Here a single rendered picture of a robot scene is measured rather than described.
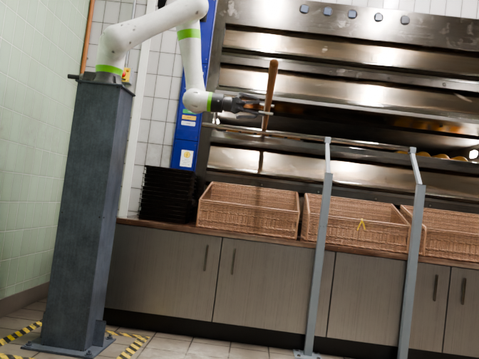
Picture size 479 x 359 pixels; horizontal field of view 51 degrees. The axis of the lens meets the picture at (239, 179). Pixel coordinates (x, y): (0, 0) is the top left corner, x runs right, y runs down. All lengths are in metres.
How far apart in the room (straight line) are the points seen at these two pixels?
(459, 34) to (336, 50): 0.79
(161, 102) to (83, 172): 1.14
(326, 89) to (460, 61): 0.88
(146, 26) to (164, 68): 1.07
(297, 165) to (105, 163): 1.38
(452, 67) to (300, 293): 1.77
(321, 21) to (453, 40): 0.85
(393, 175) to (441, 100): 0.57
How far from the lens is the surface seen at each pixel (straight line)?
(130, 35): 2.32
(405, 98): 3.43
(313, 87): 3.33
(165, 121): 3.32
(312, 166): 3.26
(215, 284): 2.72
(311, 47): 3.40
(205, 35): 3.39
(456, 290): 2.91
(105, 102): 2.36
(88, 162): 2.35
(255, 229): 2.73
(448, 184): 3.45
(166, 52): 3.42
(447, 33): 3.63
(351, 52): 3.43
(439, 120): 3.33
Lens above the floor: 0.74
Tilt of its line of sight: 3 degrees up
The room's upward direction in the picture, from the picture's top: 7 degrees clockwise
